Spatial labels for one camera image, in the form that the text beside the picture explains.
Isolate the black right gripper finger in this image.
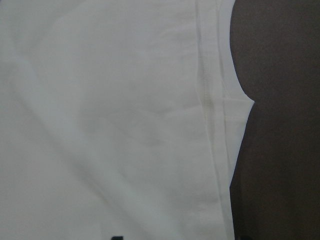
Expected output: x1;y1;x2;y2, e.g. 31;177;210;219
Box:
111;236;124;240

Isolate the cream long-sleeve cat shirt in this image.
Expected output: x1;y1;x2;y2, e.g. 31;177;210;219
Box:
0;0;254;240

